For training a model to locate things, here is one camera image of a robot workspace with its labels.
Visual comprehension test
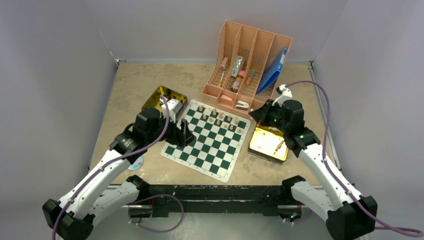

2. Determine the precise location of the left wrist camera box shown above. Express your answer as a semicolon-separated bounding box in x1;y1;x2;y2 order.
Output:
161;98;185;123

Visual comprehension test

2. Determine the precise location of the white stapler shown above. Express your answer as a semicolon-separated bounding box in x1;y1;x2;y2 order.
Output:
235;100;250;111

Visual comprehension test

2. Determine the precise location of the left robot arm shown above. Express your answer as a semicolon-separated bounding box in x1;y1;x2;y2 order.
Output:
42;107;196;240

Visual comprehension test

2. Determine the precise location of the grey box in organizer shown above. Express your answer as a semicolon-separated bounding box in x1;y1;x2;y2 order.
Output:
230;55;245;77

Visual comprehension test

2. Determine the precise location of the green white chess board mat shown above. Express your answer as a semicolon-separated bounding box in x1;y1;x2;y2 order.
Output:
161;99;251;183

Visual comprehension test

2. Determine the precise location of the pink desk organizer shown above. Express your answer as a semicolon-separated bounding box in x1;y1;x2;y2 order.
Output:
202;20;293;116

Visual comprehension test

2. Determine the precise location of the pink capped bottle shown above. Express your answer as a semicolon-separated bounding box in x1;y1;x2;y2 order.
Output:
230;70;246;93

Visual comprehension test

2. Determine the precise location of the white blue round disc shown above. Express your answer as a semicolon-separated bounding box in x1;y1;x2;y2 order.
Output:
128;156;144;171

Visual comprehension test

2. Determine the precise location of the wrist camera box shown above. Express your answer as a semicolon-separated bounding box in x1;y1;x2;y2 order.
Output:
272;84;293;107
161;98;185;123

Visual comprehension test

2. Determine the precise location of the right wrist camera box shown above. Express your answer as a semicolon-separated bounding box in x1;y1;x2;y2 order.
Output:
272;84;293;107

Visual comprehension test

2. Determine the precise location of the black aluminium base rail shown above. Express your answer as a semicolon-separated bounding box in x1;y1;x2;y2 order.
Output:
59;184;369;240

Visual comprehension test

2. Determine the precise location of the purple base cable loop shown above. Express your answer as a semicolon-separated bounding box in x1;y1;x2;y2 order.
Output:
127;193;185;233

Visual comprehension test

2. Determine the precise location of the gold tin with white pieces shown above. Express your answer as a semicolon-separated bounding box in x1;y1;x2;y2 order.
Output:
247;124;289;165

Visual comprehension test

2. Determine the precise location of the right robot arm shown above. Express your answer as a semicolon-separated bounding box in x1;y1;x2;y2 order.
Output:
249;99;378;240

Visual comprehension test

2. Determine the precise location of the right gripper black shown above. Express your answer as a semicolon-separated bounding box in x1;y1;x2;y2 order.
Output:
249;99;290;134

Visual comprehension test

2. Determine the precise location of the gold tin with dark pieces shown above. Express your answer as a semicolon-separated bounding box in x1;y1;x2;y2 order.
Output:
141;85;189;125

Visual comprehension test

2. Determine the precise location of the blue folder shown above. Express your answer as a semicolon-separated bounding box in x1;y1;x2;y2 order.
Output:
256;47;288;94

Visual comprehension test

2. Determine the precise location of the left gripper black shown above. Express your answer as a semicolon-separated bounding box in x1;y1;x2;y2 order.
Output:
146;111;196;147

